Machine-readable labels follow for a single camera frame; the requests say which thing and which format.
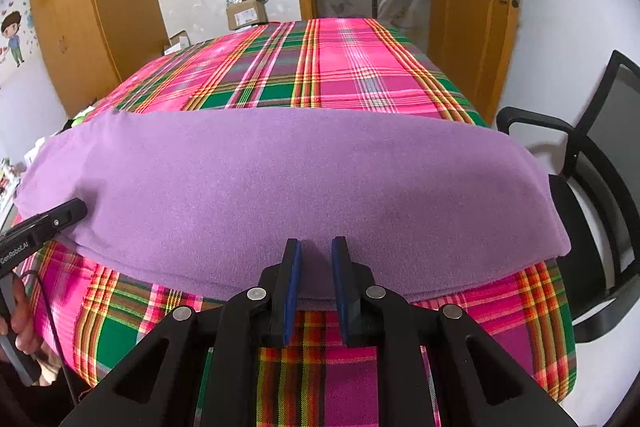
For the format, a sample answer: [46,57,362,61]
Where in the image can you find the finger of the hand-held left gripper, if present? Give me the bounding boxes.
[34,198,89,234]

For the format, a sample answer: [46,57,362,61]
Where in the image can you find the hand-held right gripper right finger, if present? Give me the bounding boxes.
[331,236,561,427]

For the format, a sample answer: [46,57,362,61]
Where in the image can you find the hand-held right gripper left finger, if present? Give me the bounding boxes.
[60,238,303,427]

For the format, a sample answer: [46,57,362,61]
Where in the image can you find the purple fleece cloth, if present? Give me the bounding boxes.
[15,107,572,300]

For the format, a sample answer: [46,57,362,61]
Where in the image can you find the person's left hand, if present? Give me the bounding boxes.
[9,276,64,386]

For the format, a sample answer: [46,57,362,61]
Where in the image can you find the white cardboard box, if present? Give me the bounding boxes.
[166,31,192,55]

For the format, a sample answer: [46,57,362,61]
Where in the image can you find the wooden wardrobe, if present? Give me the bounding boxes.
[27,0,168,115]

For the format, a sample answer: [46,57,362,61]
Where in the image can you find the pink green plaid bed sheet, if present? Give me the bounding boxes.
[30,18,581,427]

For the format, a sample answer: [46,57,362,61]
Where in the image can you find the black mesh office chair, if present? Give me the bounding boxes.
[495,49,640,348]

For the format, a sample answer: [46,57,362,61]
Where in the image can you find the brown cardboard box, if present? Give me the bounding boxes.
[225,0,268,30]

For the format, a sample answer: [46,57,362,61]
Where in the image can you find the wooden door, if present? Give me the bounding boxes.
[430,0,523,122]

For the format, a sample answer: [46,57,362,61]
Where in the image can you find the black cable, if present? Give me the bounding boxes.
[22,271,88,403]

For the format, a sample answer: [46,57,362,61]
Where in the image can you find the cartoon wall poster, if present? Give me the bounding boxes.
[0,0,51,85]

